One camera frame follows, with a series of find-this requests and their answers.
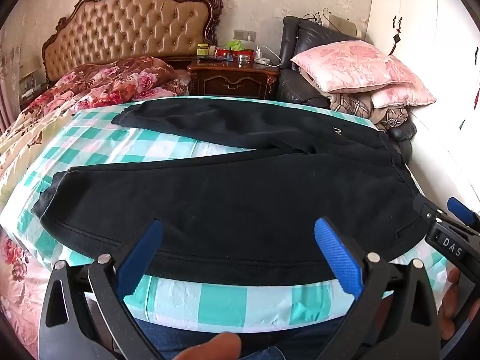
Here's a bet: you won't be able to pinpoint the red tassel ornament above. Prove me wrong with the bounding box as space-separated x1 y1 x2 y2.
389 16 403 56

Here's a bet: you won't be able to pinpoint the red floral quilt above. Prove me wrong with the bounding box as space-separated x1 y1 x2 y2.
0 55 191 181

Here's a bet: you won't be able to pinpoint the black fleece pants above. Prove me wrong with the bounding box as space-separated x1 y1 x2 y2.
32 98 427 286

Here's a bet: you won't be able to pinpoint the wall power outlet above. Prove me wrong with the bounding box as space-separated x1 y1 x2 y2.
233 30 256 42

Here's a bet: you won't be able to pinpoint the person's right hand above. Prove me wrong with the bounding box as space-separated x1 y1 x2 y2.
438 267 461 341

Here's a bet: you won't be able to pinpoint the teal white checkered cloth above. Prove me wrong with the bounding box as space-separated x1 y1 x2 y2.
1 106 353 333

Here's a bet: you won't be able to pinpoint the green crumpled bag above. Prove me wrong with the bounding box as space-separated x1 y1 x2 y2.
224 40 247 51

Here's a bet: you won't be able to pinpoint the lower pink floral pillow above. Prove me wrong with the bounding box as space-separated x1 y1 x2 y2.
371 79 436 109

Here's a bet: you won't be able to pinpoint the plaid folded blanket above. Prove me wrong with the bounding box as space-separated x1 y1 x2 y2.
299 69 408 132

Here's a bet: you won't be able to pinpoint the white wardrobe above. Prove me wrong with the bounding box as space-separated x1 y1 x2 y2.
367 0 479 211

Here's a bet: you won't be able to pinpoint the large pink floral pillow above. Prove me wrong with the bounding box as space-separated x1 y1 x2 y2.
291 41 415 94

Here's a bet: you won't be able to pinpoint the black leather armchair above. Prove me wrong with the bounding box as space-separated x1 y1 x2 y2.
276 16 416 162

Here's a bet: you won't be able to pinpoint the beige device on armchair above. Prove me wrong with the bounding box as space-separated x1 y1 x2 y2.
321 7 363 39

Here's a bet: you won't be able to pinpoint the person's left hand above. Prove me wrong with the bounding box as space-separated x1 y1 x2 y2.
174 332 242 360

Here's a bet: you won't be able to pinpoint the yellow lidded jar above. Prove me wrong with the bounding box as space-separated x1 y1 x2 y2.
196 43 210 57

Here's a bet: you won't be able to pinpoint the white power strip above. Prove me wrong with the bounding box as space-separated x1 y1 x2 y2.
254 46 271 65

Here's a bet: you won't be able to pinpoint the dark wooden nightstand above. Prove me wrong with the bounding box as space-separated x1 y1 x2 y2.
187 59 279 100

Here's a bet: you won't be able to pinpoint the glass jar with lid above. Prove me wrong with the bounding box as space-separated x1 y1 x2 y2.
237 54 251 64

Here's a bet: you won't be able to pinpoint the tufted tan leather headboard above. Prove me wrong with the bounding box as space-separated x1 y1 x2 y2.
42 0 224 85

